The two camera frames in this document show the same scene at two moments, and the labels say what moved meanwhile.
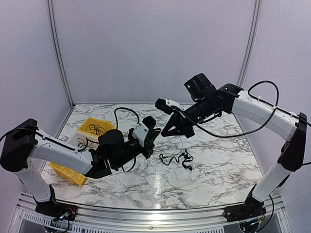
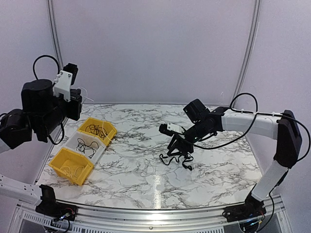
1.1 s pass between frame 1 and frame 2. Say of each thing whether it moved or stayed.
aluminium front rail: stayed
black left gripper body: moved
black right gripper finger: moved
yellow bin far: stayed
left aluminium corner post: stayed
